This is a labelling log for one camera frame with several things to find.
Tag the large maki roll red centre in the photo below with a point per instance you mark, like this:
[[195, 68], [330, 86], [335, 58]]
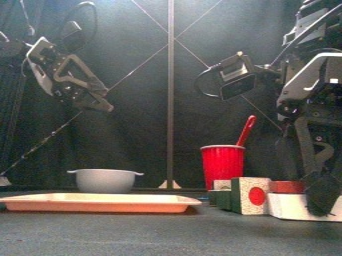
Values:
[[255, 196]]

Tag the salmon sushi red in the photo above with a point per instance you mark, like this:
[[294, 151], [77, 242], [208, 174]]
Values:
[[287, 206]]

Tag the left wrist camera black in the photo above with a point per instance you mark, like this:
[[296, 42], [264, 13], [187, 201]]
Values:
[[73, 35]]

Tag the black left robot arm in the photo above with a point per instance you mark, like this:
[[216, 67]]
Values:
[[11, 50]]

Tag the white frame foot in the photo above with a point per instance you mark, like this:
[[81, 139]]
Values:
[[170, 185]]

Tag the small green maki roll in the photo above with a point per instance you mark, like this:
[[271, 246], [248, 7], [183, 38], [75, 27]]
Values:
[[222, 197]]

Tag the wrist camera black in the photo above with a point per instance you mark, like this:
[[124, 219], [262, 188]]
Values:
[[73, 35], [238, 78]]

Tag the red plastic cup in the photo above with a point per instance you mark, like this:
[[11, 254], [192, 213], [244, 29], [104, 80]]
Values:
[[222, 166]]

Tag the pink plastic tray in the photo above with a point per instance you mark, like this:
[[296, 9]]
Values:
[[97, 201]]

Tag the vertical metal frame pole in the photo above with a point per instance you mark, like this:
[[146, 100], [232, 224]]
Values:
[[170, 100]]

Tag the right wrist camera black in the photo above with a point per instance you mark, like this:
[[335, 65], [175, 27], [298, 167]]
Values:
[[238, 78]]

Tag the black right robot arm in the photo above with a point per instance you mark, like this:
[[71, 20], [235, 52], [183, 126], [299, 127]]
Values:
[[318, 23]]

